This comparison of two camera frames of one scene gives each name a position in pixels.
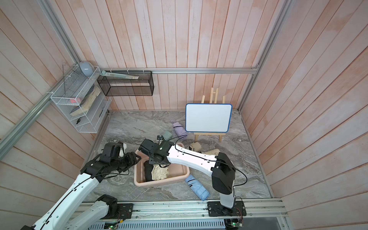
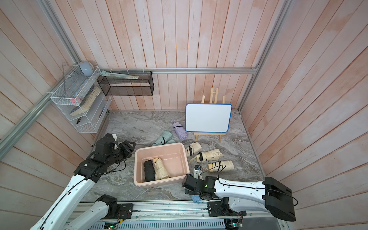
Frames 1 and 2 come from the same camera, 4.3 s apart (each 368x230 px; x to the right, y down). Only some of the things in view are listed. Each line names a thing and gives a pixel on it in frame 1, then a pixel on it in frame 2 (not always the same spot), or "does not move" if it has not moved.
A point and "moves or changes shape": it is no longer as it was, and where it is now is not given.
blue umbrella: [202, 194] moves or changes shape
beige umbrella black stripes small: [195, 146] does not move
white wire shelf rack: [77, 97] does not move
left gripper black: [132, 160] to [127, 149]
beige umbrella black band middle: [214, 152] does not move
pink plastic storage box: [177, 172] does not move
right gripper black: [152, 161] to [189, 192]
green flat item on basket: [104, 73] does not move
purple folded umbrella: [180, 130] does not move
